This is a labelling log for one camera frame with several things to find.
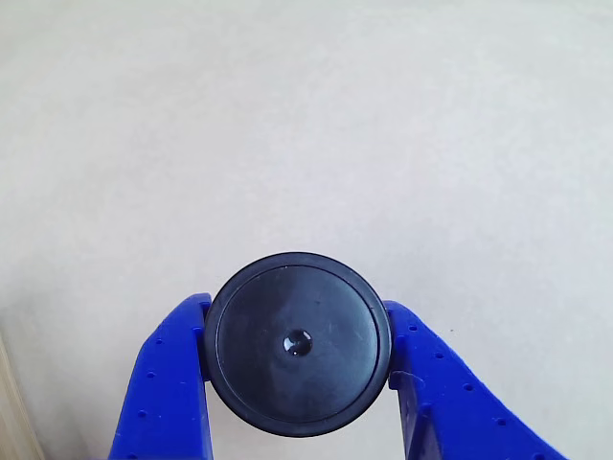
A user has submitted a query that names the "black cylinder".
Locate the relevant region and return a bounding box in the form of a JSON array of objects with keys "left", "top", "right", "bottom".
[{"left": 202, "top": 251, "right": 396, "bottom": 439}]

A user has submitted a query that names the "shallow wooden box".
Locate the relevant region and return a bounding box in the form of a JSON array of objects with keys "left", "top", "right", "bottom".
[{"left": 0, "top": 330, "right": 47, "bottom": 460}]

